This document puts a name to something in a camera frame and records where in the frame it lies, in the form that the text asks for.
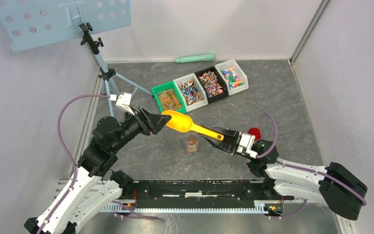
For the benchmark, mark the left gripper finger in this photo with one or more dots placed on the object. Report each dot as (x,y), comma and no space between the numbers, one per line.
(150,116)
(158,123)

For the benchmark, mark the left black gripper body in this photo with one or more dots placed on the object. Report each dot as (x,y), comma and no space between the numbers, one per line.
(141,125)

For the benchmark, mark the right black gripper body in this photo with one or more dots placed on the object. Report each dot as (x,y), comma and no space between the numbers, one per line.
(235,144)

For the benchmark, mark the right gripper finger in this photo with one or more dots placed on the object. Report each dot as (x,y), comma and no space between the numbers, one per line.
(227,144)
(226,132)

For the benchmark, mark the yellow plastic scoop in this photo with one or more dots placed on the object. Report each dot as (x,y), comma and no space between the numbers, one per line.
(183,123)

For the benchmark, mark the red jar lid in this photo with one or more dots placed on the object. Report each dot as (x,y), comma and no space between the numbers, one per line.
(255,132)

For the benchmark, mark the clear plastic jar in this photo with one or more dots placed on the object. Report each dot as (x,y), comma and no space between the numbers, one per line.
(191,143)

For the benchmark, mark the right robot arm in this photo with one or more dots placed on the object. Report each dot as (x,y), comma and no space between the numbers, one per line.
(333,185)

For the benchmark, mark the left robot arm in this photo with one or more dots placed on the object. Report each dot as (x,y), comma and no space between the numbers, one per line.
(70,212)

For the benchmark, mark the green candy bin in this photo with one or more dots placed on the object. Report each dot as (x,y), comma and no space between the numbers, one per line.
(168,97)

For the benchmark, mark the white lollipop bin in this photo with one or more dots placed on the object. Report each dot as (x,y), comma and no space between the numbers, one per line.
(192,93)

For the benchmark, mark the black lollipop bin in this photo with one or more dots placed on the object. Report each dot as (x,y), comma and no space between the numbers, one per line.
(213,84)

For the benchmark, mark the white candy bin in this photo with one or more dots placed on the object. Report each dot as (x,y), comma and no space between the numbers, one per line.
(235,78)

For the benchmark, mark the light blue music stand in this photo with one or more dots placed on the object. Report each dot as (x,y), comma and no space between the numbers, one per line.
(35,23)

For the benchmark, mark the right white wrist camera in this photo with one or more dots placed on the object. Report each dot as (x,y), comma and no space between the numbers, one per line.
(245,145)

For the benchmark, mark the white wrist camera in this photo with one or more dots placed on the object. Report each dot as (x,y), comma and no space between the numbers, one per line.
(123,102)
(245,145)

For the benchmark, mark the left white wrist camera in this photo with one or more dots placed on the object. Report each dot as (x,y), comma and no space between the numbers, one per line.
(123,102)

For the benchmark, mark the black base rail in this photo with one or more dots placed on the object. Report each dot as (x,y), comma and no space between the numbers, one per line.
(201,194)

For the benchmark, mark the mint green cylindrical handle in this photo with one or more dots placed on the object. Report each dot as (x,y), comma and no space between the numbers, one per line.
(196,58)

